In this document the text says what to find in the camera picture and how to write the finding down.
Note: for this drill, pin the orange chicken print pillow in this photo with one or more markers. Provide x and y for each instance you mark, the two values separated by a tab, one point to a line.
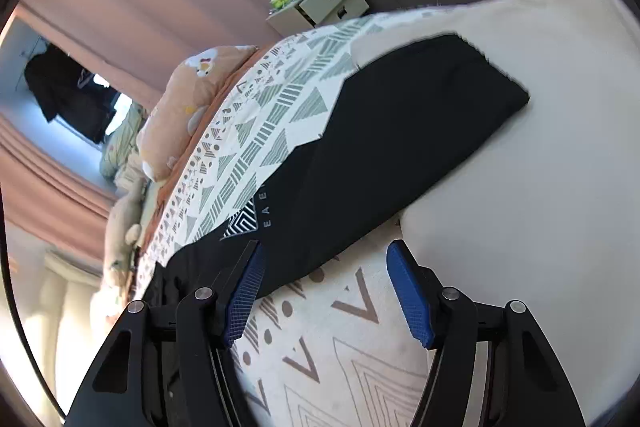
185	107

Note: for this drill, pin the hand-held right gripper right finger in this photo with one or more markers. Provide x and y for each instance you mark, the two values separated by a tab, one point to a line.
407	297

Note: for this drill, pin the black hanging clothes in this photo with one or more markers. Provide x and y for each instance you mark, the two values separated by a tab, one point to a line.
65	92

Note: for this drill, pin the pale floral pillow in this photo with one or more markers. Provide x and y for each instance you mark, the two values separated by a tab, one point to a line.
117	147

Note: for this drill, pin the white geometric patterned blanket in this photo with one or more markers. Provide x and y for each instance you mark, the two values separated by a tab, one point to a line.
280	107

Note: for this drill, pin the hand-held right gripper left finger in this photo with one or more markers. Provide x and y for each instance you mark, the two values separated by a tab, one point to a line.
245	292

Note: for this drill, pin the orange blanket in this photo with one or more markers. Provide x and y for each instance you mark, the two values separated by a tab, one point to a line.
234	83

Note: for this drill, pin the black printed garment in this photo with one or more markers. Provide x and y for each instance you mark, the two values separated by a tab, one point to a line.
400	132

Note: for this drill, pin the beige bedside table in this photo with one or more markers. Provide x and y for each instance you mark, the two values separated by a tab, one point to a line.
325	2

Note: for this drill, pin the cream bed cover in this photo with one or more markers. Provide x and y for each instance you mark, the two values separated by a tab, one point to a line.
550	207

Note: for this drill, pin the pale plush toy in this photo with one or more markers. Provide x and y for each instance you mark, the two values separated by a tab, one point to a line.
120	227

